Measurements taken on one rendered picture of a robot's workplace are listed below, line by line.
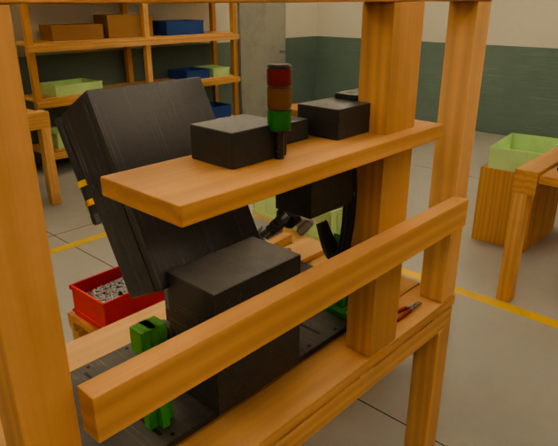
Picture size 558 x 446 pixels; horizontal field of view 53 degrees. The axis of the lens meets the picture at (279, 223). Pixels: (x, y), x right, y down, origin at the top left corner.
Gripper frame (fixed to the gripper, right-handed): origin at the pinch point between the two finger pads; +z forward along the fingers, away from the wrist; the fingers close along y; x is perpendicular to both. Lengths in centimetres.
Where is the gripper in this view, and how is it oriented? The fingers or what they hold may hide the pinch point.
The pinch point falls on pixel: (261, 236)
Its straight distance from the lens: 170.7
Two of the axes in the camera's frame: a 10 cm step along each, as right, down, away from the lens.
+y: 3.9, -4.1, -8.2
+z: -6.6, 5.0, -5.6
